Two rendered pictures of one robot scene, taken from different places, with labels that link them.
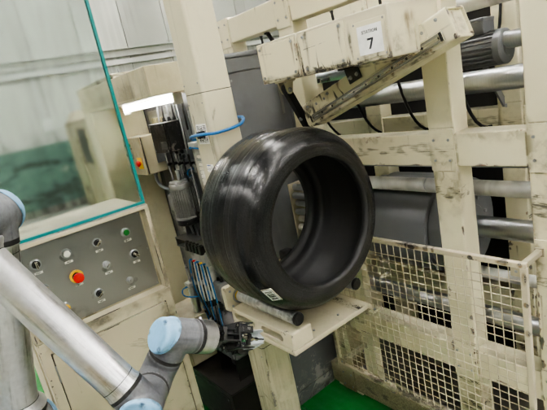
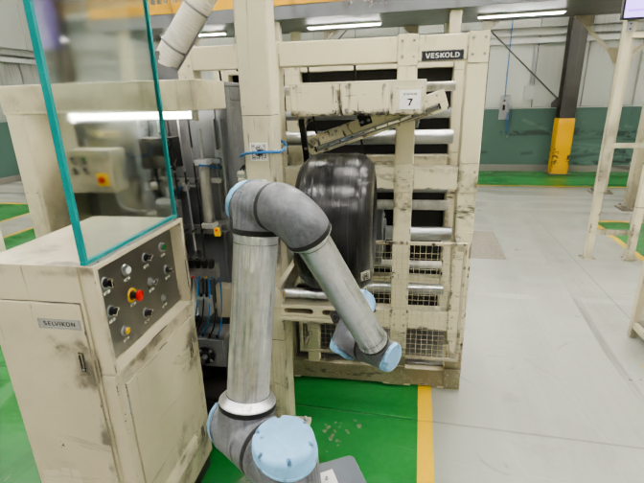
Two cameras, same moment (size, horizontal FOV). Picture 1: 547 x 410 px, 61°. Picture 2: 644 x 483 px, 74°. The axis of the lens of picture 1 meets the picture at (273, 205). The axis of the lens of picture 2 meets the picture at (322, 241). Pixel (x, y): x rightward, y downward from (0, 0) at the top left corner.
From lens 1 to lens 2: 1.31 m
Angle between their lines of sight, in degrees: 43
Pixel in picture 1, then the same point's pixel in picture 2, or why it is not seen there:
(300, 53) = (341, 98)
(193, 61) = (267, 86)
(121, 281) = (158, 298)
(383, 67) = (392, 119)
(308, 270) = not seen: hidden behind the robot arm
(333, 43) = (377, 96)
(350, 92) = (359, 132)
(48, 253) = (113, 269)
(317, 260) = not seen: hidden behind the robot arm
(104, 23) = not seen: outside the picture
